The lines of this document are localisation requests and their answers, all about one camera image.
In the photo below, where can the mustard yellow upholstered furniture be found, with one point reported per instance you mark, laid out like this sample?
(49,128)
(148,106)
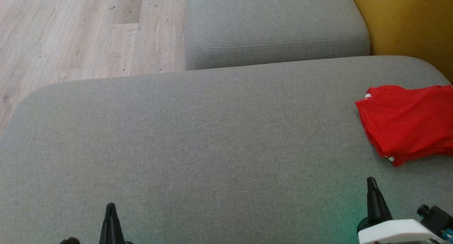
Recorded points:
(407,21)

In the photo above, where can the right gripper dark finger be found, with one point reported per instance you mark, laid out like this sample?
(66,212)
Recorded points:
(377,205)

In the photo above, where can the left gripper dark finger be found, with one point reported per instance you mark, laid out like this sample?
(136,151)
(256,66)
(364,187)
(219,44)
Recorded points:
(111,226)

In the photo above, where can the small grey sofa cushion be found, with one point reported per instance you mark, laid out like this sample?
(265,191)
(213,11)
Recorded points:
(276,21)

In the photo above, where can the red shorts with white stripes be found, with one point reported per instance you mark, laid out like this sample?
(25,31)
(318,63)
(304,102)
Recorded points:
(407,123)

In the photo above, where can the large grey sofa seat cushion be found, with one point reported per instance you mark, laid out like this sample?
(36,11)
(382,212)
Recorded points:
(212,148)

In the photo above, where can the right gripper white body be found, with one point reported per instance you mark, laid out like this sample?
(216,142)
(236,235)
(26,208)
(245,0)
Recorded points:
(393,231)

